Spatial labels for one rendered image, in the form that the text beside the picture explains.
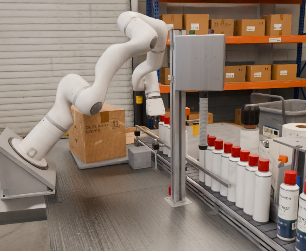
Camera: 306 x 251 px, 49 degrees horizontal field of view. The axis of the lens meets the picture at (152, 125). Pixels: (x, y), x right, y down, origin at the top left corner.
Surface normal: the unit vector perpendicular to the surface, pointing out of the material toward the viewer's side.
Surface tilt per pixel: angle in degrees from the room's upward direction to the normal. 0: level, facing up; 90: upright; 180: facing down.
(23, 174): 90
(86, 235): 0
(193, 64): 90
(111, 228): 0
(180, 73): 90
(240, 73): 90
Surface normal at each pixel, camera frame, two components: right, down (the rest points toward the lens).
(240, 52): 0.21, 0.21
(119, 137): 0.50, 0.18
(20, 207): -0.02, -0.98
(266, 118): -0.86, 0.18
